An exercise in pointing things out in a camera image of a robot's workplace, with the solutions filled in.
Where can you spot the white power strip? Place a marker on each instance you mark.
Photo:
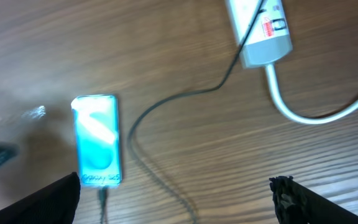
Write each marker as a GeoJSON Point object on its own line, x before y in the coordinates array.
{"type": "Point", "coordinates": [269, 39]}

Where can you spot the teal screen Galaxy smartphone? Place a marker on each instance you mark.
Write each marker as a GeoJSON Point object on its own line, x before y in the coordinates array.
{"type": "Point", "coordinates": [97, 133]}

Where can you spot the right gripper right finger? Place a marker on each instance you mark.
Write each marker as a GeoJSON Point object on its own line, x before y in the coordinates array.
{"type": "Point", "coordinates": [295, 204]}

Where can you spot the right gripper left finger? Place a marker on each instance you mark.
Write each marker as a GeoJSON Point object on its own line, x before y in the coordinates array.
{"type": "Point", "coordinates": [55, 204]}

